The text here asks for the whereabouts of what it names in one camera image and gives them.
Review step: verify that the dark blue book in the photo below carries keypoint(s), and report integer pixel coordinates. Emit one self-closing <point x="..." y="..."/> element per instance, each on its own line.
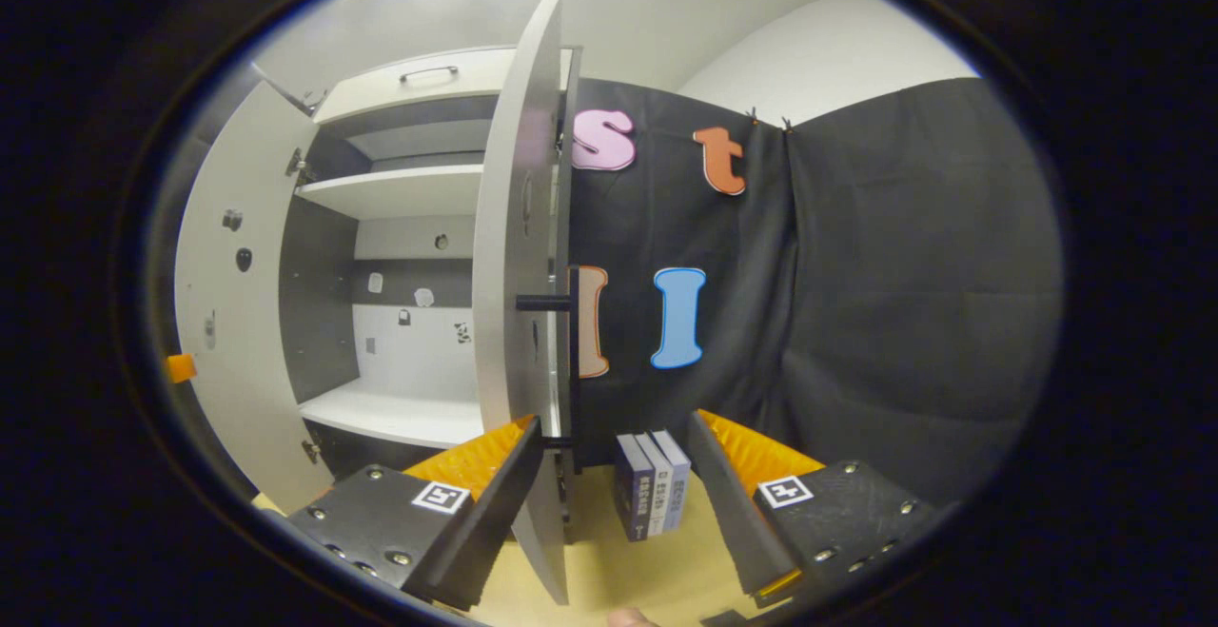
<point x="630" y="494"/>

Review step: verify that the white grey cabinet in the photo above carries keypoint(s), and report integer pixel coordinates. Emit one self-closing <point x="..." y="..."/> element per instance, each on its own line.
<point x="419" y="351"/>

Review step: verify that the grey blue book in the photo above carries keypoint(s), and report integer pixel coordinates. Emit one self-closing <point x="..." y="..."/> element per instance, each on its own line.
<point x="677" y="484"/>

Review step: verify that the metal clip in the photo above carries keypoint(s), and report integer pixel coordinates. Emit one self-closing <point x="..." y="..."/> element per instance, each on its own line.
<point x="309" y="99"/>

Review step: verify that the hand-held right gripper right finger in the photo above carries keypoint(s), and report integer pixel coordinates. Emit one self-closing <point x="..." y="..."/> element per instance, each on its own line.
<point x="728" y="503"/>

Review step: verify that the white cabinet shelf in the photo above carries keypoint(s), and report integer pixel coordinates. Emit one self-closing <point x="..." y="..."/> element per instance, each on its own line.
<point x="400" y="413"/>
<point x="400" y="191"/>

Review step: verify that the white book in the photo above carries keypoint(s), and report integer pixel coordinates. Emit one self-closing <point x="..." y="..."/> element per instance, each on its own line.
<point x="659" y="489"/>

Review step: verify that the white cabinet door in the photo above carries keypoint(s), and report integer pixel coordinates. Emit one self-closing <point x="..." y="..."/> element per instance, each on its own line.
<point x="238" y="399"/>
<point x="509" y="227"/>

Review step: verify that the white cabinet drawer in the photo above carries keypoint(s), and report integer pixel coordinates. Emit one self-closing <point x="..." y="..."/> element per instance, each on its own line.
<point x="409" y="99"/>

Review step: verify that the metal door hinge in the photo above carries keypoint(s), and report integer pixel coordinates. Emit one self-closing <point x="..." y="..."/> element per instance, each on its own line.
<point x="297" y="166"/>
<point x="310" y="451"/>

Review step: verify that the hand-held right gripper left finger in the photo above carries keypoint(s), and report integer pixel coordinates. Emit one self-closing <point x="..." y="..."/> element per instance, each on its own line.
<point x="495" y="503"/>

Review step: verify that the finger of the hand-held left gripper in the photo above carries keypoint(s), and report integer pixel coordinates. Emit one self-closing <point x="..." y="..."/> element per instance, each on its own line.
<point x="181" y="367"/>

